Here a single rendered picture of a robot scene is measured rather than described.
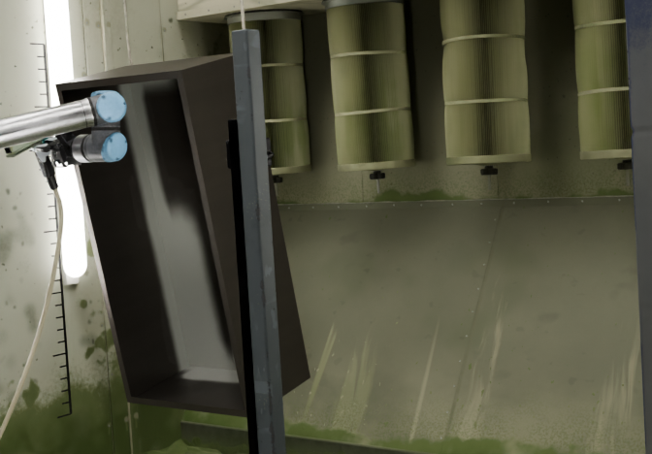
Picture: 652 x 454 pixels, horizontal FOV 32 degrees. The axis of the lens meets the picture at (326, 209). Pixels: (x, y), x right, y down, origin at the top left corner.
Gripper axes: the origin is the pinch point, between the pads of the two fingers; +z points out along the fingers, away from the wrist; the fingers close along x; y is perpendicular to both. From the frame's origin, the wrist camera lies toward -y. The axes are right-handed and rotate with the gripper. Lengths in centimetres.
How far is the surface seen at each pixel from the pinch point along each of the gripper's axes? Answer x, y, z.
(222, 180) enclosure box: 25, 27, -51
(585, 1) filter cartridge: 142, 14, -137
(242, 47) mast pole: -37, -39, -128
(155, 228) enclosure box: 45, 57, 8
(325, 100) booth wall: 170, 58, 7
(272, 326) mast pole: -61, 22, -132
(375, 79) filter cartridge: 140, 38, -43
